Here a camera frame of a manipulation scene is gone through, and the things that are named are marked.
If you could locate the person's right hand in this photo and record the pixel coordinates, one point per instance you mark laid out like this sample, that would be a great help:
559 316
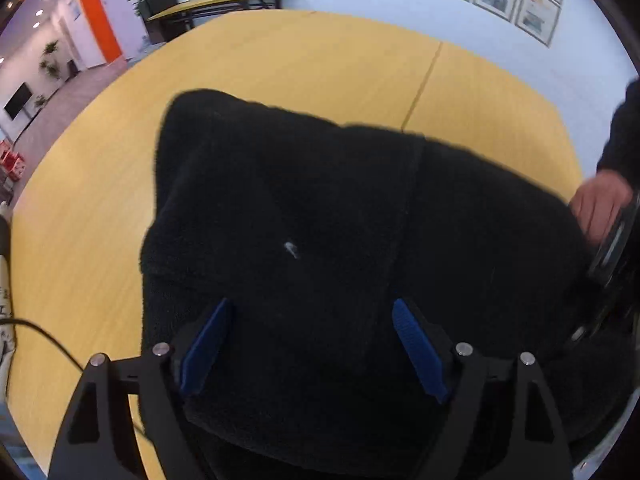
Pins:
597 202

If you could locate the black bag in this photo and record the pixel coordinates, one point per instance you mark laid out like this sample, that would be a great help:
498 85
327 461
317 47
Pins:
72 67

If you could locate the black fleece jacket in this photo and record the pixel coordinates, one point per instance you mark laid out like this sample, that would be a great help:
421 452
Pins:
325 200

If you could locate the orange door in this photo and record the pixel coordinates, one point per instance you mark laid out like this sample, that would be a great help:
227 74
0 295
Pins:
97 15

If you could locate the person's right forearm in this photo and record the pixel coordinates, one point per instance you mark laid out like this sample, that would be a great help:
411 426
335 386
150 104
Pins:
622 140

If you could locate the television on stand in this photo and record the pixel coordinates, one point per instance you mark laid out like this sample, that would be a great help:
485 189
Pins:
17 100

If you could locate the black cabinet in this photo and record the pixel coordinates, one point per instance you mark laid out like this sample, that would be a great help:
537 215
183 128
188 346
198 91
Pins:
162 7

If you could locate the small potted plant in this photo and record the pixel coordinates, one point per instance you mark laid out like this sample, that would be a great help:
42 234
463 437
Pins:
40 101

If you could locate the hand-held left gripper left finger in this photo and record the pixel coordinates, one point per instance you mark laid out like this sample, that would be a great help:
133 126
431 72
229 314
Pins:
205 350

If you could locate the tall potted plant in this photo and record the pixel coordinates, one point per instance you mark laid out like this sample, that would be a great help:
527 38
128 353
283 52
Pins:
50 57

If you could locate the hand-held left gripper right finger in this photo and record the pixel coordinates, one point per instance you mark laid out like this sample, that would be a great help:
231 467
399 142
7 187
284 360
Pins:
417 350

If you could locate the stack of red boxes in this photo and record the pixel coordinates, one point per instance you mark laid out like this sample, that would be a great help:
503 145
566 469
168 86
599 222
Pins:
10 160

